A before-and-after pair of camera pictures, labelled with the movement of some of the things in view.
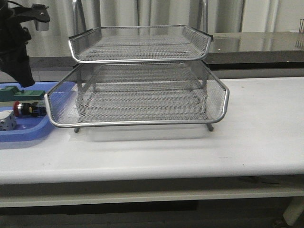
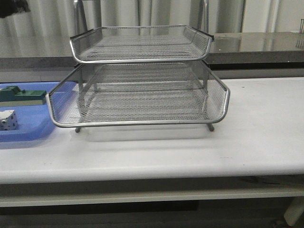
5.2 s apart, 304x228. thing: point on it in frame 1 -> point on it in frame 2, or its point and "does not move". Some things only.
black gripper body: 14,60 -> 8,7
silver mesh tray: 137,44 does not move
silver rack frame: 138,76 does not move
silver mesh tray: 184,92 does not move
